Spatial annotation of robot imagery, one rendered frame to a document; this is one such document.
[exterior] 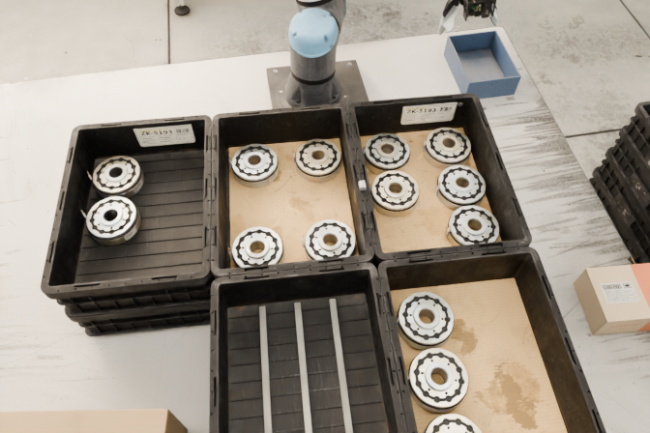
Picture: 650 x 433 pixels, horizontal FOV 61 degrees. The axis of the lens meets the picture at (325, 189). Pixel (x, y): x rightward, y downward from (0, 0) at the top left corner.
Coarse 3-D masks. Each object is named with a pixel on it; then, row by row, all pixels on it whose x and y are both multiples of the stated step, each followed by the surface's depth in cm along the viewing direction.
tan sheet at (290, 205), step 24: (288, 144) 128; (336, 144) 128; (288, 168) 124; (240, 192) 120; (264, 192) 120; (288, 192) 120; (312, 192) 120; (336, 192) 120; (240, 216) 117; (264, 216) 117; (288, 216) 117; (312, 216) 117; (336, 216) 117; (288, 240) 114
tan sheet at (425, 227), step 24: (408, 144) 128; (408, 168) 124; (432, 168) 124; (432, 192) 120; (384, 216) 117; (408, 216) 117; (432, 216) 117; (384, 240) 114; (408, 240) 114; (432, 240) 114
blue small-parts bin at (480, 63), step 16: (480, 32) 161; (496, 32) 161; (448, 48) 161; (464, 48) 165; (480, 48) 166; (496, 48) 162; (448, 64) 163; (464, 64) 163; (480, 64) 163; (496, 64) 163; (512, 64) 154; (464, 80) 152; (480, 80) 159; (496, 80) 150; (512, 80) 151; (480, 96) 154; (496, 96) 155
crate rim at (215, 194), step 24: (216, 120) 119; (216, 144) 117; (216, 168) 112; (216, 192) 110; (360, 192) 108; (216, 216) 105; (360, 216) 105; (216, 240) 104; (216, 264) 99; (288, 264) 99; (312, 264) 99; (336, 264) 99
